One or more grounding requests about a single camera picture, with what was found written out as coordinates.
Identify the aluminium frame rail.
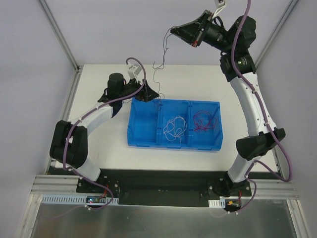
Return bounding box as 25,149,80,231
31,175,300,200

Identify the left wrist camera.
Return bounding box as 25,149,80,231
126,63,142,80

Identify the right white cable duct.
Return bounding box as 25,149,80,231
208,199,226,209

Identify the left white cable duct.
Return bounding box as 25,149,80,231
42,195,119,206

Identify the white cable duct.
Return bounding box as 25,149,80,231
42,195,119,206
208,199,226,209

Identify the white cable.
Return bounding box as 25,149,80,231
162,117,188,144
165,115,188,138

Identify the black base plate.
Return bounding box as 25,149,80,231
76,168,253,206

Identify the right aluminium corner post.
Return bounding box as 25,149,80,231
248,0,299,68

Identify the aluminium corner post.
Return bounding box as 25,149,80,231
37,0,80,72
248,0,299,68

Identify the left aluminium corner post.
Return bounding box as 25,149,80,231
37,0,80,72

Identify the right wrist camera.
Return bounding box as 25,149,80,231
213,0,226,17

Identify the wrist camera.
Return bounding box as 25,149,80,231
126,63,142,80
213,0,226,17

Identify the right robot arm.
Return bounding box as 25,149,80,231
170,10,286,197

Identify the blue three-compartment bin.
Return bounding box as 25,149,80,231
127,99,223,151

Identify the red cable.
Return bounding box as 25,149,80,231
192,109,218,133

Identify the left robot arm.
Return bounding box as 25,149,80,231
49,73,159,193

